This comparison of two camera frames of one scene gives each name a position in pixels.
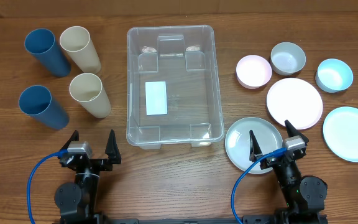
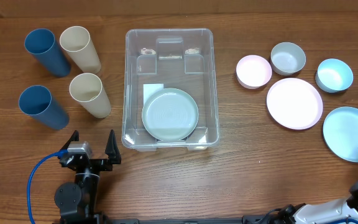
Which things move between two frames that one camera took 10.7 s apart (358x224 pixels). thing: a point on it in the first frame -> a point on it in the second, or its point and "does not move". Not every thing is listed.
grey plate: x=267 y=135 -> x=170 y=114
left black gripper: x=112 y=151 does not move
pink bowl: x=253 y=72 does not move
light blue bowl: x=334 y=76 does not move
